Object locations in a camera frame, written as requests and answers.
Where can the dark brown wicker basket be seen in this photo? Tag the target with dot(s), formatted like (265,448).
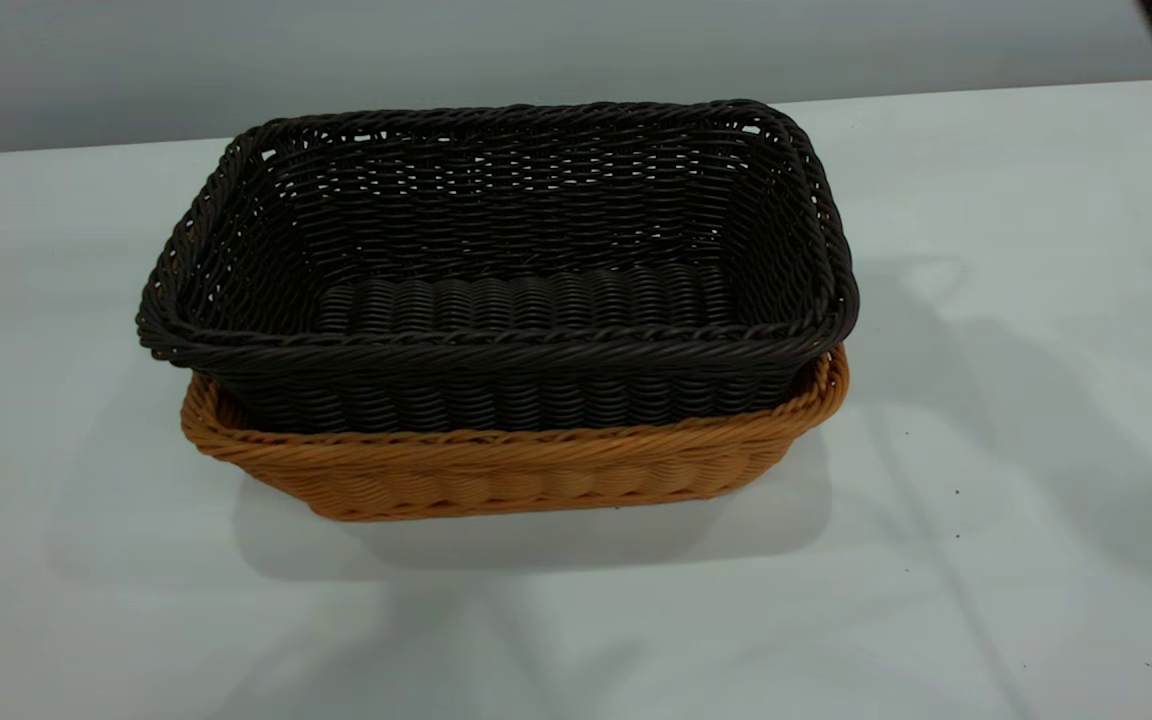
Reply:
(536,395)

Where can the light brown wicker basket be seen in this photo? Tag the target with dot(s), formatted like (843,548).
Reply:
(536,475)

